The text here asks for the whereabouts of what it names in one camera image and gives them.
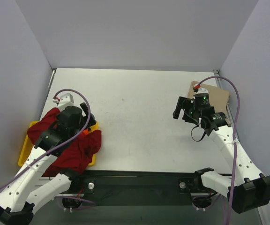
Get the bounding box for folded beige t shirt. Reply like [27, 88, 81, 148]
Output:
[187, 81, 231, 126]

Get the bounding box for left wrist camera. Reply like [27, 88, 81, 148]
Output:
[52, 93, 74, 107]

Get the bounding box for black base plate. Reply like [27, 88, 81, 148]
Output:
[64, 170, 218, 206]

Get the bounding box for purple cable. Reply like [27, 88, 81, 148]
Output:
[197, 75, 241, 225]
[0, 89, 97, 211]

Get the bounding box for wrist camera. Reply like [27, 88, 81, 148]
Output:
[52, 93, 74, 107]
[193, 84, 209, 94]

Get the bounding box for dark red t shirt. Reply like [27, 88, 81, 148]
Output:
[27, 108, 102, 177]

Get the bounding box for orange t shirt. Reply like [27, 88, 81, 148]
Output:
[83, 128, 91, 135]

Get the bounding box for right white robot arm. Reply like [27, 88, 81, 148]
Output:
[172, 93, 270, 213]

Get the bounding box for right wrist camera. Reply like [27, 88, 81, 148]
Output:
[193, 84, 209, 94]

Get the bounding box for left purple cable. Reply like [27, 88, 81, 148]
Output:
[0, 89, 97, 211]

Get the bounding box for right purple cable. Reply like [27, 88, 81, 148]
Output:
[197, 75, 241, 225]

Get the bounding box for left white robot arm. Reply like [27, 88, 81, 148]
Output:
[0, 103, 93, 225]

